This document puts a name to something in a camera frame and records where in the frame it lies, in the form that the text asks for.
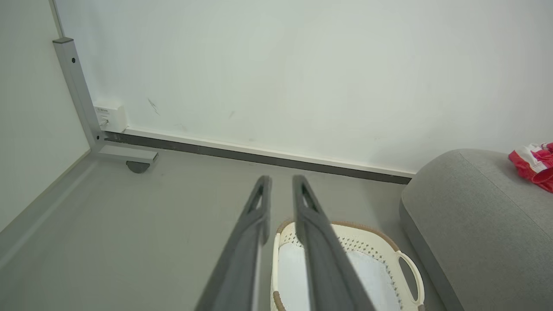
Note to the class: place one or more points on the pale white cloth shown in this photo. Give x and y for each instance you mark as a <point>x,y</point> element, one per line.
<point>373,278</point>

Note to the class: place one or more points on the black baseboard strip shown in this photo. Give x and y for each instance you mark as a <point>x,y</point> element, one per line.
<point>259,159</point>

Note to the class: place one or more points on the white partition panel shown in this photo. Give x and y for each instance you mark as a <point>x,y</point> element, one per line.
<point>30,108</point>

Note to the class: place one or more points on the dark caster wheel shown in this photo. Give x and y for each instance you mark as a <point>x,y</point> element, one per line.
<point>138,166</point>

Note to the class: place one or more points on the grey fabric sofa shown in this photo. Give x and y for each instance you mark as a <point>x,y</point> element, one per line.
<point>488,233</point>

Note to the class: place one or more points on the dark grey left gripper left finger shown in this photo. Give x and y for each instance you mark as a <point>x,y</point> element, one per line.
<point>242,250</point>

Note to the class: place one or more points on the red and white garment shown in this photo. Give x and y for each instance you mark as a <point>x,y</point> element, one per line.
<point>535,166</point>

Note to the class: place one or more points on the white wall socket box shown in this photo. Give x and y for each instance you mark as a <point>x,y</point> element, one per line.
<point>110,118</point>

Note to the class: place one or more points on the cream perforated laundry basket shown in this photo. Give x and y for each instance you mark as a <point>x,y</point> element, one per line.
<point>410,268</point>

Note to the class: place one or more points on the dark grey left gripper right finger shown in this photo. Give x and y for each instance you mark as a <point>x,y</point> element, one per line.
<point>324,255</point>

